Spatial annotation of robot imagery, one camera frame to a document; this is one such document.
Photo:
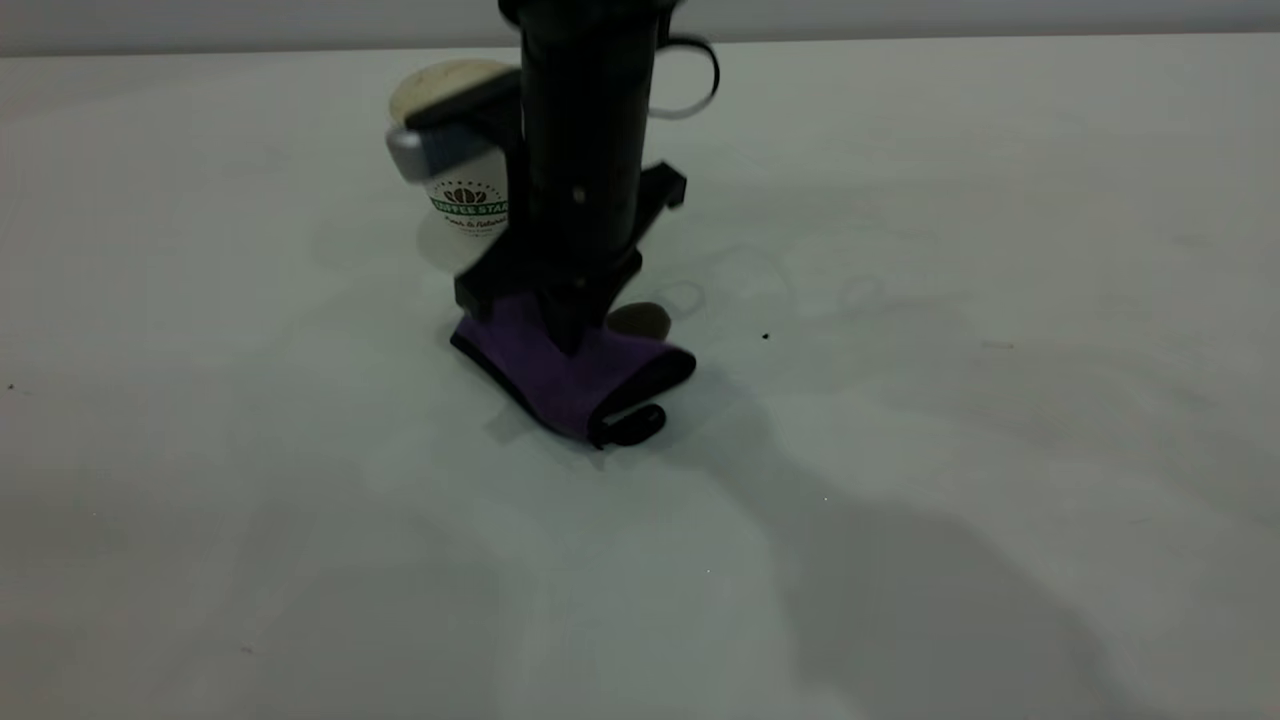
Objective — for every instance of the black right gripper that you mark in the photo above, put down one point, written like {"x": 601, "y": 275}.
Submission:
{"x": 585, "y": 180}

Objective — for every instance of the purple cloth with black trim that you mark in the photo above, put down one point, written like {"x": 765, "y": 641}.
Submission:
{"x": 560, "y": 385}

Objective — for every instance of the white paper coffee cup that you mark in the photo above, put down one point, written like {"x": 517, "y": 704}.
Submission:
{"x": 465, "y": 215}

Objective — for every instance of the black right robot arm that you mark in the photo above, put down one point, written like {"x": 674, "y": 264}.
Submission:
{"x": 590, "y": 25}

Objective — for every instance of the brown coffee spill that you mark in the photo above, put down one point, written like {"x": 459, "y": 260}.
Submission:
{"x": 645, "y": 318}

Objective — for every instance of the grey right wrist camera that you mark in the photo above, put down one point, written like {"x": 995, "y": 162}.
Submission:
{"x": 450, "y": 140}

